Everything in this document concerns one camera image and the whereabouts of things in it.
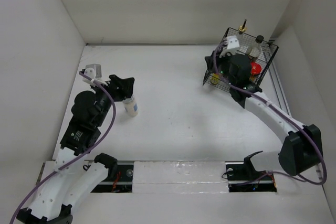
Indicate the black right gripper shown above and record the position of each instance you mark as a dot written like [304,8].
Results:
[209,60]

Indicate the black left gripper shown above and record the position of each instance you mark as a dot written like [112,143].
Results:
[121,88]

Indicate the small yellow bottle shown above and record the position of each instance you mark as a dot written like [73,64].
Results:
[215,79]

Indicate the white silver lid jar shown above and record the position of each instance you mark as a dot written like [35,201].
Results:
[131,107]

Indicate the clear glass oil bottle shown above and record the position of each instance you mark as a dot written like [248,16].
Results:
[242,29]

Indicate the red label vinegar bottle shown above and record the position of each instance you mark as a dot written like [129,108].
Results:
[254,50]

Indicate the red lid jar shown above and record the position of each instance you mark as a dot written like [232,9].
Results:
[256,70]

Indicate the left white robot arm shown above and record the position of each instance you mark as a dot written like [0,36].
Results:
[55,197]

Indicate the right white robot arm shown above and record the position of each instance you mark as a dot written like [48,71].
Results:
[301,144]

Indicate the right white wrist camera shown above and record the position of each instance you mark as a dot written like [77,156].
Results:
[231,46]

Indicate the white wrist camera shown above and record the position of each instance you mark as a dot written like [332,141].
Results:
[93,72]
[231,46]

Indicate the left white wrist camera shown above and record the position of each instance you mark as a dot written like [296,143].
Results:
[93,72]

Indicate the black wire basket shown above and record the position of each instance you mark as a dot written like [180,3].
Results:
[240,67]

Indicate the black metal base rail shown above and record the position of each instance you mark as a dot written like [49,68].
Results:
[185,177]

